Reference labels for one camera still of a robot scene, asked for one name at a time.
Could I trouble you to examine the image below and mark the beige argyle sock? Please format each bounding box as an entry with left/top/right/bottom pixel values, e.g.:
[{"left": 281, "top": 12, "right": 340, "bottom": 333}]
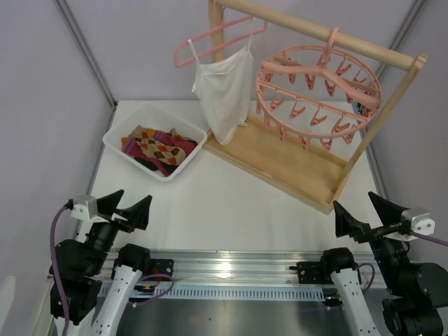
[
  {"left": 134, "top": 134, "right": 187, "bottom": 166},
  {"left": 129, "top": 125, "right": 148, "bottom": 139}
]

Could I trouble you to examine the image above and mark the white plastic basket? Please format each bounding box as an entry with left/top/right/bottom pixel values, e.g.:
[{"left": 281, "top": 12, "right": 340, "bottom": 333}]
[{"left": 103, "top": 103, "right": 207, "bottom": 182}]

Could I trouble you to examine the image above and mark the pink round clip hanger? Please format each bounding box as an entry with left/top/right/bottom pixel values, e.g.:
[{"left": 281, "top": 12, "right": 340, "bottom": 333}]
[{"left": 255, "top": 27, "right": 382, "bottom": 151}]

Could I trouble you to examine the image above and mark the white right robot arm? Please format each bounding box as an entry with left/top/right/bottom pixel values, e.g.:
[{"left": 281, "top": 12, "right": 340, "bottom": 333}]
[{"left": 333, "top": 192, "right": 447, "bottom": 335}]

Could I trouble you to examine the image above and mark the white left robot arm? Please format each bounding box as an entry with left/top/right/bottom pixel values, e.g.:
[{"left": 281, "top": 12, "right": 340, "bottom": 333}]
[{"left": 50, "top": 190, "right": 153, "bottom": 335}]

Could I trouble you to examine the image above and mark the pink clothes hanger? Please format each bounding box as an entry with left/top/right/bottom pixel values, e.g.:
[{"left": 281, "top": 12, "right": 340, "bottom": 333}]
[{"left": 174, "top": 15, "right": 268, "bottom": 68}]

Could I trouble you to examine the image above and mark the magenta striped sock yellow cuff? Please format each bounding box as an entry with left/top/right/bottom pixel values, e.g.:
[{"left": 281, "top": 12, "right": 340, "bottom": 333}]
[{"left": 121, "top": 137, "right": 167, "bottom": 176}]

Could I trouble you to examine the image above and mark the wooden clothes rack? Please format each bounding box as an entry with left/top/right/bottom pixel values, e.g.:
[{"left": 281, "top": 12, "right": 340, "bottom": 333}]
[{"left": 205, "top": 1, "right": 428, "bottom": 214}]

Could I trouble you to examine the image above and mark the white camisole top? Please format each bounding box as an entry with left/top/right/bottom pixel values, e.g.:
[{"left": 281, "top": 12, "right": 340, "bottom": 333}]
[{"left": 189, "top": 24, "right": 254, "bottom": 146}]

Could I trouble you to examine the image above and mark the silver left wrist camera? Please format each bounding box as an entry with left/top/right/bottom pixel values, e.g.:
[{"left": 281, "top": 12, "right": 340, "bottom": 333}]
[{"left": 69, "top": 195, "right": 98, "bottom": 223}]

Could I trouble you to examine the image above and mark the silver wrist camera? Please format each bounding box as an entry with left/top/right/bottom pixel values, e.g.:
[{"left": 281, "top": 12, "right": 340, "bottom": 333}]
[
  {"left": 401, "top": 207, "right": 435, "bottom": 236},
  {"left": 69, "top": 195, "right": 98, "bottom": 223}
]

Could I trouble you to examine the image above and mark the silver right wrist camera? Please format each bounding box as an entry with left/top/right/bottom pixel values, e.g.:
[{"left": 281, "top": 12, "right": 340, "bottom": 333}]
[{"left": 401, "top": 207, "right": 435, "bottom": 236}]

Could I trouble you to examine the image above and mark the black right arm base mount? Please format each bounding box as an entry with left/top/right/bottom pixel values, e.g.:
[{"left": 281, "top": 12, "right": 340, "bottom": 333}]
[{"left": 289, "top": 262, "right": 331, "bottom": 284}]

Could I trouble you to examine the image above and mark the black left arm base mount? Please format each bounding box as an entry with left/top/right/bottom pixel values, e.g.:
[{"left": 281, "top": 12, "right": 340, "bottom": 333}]
[{"left": 150, "top": 258, "right": 174, "bottom": 284}]

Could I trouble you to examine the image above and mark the white slotted cable duct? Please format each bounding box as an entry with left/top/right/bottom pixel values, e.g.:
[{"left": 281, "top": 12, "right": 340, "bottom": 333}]
[{"left": 97, "top": 283, "right": 337, "bottom": 301}]

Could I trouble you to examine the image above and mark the aluminium mounting rail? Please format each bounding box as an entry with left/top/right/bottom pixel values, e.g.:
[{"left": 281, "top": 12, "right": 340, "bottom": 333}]
[{"left": 150, "top": 250, "right": 322, "bottom": 287}]

